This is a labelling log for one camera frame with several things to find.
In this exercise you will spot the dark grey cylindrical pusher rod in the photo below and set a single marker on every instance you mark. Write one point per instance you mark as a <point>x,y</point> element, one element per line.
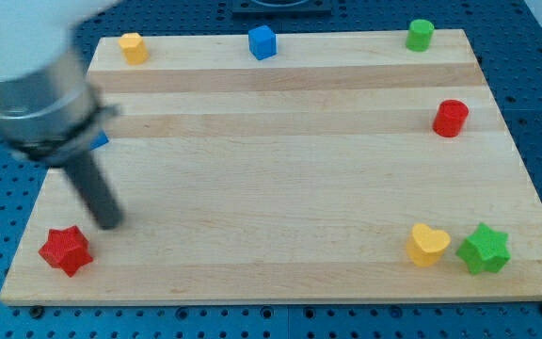
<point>88,180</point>

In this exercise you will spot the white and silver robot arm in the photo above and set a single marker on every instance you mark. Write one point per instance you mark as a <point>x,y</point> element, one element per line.
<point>49,112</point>

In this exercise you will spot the red star block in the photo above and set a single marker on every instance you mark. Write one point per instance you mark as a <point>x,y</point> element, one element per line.
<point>66,249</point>

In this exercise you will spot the yellow heart block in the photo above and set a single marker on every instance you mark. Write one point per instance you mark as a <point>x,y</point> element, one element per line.
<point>425,245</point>

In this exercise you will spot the green star block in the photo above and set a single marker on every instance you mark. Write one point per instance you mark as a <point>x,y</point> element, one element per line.
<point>484,250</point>

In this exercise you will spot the partly hidden blue block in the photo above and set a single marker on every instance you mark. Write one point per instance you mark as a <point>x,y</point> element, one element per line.
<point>100,140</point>

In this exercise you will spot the yellow hexagon block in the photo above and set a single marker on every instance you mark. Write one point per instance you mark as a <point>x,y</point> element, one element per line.
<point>133,48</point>

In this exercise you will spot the blue cube block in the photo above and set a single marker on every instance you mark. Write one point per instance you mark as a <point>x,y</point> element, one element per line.
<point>262,42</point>

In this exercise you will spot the light wooden board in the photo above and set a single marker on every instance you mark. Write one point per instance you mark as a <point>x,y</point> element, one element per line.
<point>294,179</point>

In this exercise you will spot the green cylinder block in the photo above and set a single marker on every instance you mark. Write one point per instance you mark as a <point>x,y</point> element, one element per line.
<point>419,35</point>

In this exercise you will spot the red cylinder block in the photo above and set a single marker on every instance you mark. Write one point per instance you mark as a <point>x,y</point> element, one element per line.
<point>450,118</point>

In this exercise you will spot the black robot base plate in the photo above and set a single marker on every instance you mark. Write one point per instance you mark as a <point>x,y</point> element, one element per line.
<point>247,7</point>

